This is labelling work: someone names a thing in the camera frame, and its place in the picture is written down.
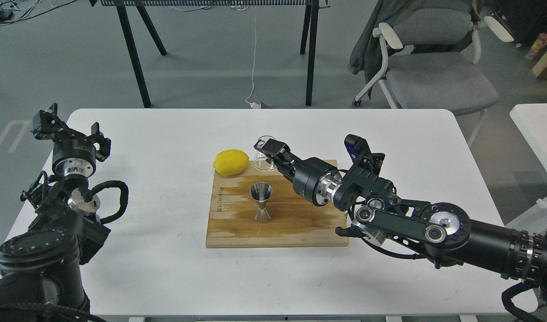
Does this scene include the steel jigger measuring cup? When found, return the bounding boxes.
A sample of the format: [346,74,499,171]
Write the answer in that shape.
[250,182,272,223]

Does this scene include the small clear glass cup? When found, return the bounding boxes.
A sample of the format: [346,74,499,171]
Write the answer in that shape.
[254,135,275,172]

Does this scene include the white side table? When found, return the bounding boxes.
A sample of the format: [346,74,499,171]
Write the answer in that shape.
[506,103,547,233]

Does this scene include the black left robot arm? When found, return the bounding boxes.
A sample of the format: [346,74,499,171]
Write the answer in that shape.
[0,103,129,322]

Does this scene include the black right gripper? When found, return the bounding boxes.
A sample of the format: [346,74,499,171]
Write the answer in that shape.
[254,139,342,207]

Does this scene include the yellow lemon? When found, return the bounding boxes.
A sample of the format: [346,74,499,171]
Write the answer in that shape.
[212,149,249,177]

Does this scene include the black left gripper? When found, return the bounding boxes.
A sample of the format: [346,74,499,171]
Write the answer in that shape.
[31,103,111,178]

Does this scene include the wooden cutting board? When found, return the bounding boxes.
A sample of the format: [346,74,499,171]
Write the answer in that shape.
[206,161,349,248]

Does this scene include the white cable on floor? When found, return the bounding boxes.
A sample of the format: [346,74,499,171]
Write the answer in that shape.
[244,4,261,110]

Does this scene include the black cables on floor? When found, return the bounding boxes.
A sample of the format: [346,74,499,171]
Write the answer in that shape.
[0,0,79,32]

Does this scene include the grey office chair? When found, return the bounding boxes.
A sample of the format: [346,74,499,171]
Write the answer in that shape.
[353,7,499,145]

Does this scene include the black metal frame table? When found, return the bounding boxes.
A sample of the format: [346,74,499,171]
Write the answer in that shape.
[88,0,331,109]

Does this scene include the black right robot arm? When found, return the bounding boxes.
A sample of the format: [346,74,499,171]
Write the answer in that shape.
[254,135,547,322]

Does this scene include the dark jacket on chair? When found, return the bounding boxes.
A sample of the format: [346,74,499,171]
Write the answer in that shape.
[348,0,484,81]

